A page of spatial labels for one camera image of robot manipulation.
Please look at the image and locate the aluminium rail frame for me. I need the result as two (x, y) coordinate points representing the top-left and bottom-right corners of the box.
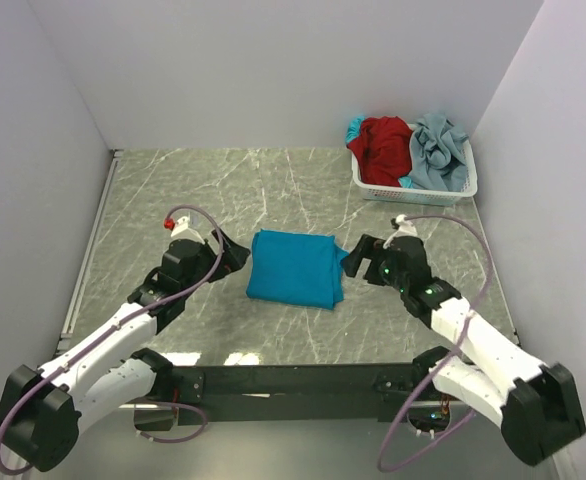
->
(2, 147), (574, 480)

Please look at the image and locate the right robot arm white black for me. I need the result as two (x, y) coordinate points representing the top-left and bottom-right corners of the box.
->
(342, 234), (586, 466)

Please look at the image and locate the red t shirt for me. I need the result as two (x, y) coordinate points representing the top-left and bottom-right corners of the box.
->
(346, 116), (412, 187)

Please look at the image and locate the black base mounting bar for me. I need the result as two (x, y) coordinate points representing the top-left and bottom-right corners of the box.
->
(112, 363), (474, 434)

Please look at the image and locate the blue t shirt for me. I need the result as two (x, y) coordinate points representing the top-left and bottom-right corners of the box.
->
(246, 230), (348, 310)

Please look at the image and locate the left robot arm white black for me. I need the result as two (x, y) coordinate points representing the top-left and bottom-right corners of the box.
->
(0, 229), (250, 476)

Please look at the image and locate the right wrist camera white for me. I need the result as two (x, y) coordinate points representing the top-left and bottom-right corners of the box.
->
(383, 214), (418, 249)

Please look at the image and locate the white laundry basket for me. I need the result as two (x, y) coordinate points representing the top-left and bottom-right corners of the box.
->
(351, 119), (477, 206)

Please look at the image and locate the light blue garment in basket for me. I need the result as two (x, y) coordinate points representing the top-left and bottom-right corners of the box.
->
(345, 115), (366, 145)

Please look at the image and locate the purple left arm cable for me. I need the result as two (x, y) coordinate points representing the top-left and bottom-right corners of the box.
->
(0, 204), (225, 476)

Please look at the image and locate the grey t shirt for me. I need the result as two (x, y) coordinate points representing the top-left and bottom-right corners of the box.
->
(409, 113), (468, 192)

